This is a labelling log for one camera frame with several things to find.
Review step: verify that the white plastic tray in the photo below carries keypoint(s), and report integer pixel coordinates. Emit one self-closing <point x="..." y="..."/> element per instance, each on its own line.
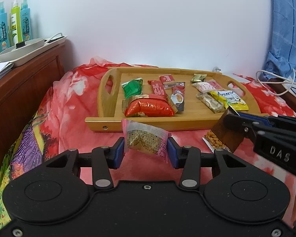
<point x="19" y="54"/>

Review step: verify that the red floral blanket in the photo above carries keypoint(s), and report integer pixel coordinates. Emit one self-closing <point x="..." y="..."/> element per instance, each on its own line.
<point x="71" y="108"/>

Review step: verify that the wooden tray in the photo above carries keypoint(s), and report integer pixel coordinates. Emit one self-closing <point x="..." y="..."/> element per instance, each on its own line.
<point x="192" y="119"/>

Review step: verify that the dark wooden bed frame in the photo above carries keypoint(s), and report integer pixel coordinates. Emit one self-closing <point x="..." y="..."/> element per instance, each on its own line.
<point x="288" y="101"/>

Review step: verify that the white power plug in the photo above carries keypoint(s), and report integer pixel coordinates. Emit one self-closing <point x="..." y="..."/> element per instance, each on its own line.
<point x="215" y="69"/>

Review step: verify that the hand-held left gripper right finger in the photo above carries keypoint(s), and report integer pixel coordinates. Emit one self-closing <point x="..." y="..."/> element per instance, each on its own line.
<point x="173" y="154"/>

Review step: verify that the red label cracker packet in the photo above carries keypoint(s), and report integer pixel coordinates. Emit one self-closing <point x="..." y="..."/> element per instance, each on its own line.
<point x="167" y="79"/>
<point x="156" y="88"/>

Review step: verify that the blue checked cloth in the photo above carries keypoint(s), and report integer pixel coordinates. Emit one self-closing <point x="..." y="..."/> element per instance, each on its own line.
<point x="288" y="29"/>

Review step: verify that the wooden bedside cabinet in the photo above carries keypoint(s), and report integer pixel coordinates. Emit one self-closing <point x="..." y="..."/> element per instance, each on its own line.
<point x="22" y="91"/>

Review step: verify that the red peanut packet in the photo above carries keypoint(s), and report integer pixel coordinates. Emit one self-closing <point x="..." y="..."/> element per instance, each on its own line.
<point x="148" y="107"/>

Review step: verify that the black bottle cap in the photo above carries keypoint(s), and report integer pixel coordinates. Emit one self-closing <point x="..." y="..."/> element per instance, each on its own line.
<point x="21" y="45"/>

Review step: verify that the teal spray bottle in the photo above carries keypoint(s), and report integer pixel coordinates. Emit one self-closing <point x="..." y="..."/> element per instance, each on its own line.
<point x="26" y="22"/>
<point x="3" y="29"/>

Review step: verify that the green snack packet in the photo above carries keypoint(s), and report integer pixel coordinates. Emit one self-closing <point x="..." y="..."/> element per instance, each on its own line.
<point x="132" y="87"/>

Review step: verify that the paper notebook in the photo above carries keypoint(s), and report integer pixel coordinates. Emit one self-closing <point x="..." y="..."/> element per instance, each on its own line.
<point x="0" y="70"/>

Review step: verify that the gold candy packet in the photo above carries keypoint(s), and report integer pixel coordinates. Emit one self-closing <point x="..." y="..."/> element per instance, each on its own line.
<point x="198" y="78"/>

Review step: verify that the brown almond packet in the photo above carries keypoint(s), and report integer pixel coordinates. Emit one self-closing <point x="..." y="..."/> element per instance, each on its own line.
<point x="233" y="139"/>

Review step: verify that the yellow-green spray bottle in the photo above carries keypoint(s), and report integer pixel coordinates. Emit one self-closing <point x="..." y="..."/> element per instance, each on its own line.
<point x="16" y="24"/>

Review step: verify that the red black coffee stick packet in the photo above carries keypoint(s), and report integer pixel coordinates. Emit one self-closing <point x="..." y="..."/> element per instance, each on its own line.
<point x="178" y="98"/>

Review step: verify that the clear nut bar packet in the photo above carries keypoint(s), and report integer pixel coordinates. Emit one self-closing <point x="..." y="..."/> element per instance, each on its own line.
<point x="211" y="102"/>

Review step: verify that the white pastry packet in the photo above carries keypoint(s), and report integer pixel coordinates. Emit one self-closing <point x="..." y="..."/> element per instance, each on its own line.
<point x="207" y="86"/>

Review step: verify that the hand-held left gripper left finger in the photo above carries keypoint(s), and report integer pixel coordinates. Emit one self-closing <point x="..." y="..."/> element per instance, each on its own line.
<point x="119" y="153"/>

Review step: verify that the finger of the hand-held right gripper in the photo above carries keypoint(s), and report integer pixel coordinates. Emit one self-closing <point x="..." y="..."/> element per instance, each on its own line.
<point x="239" y="126"/>
<point x="256" y="119"/>

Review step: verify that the pink clear snack packet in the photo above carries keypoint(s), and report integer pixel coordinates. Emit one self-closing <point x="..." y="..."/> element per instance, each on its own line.
<point x="145" y="138"/>

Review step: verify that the yellow snack packet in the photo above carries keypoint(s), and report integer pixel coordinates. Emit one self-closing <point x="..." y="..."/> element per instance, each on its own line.
<point x="233" y="100"/>

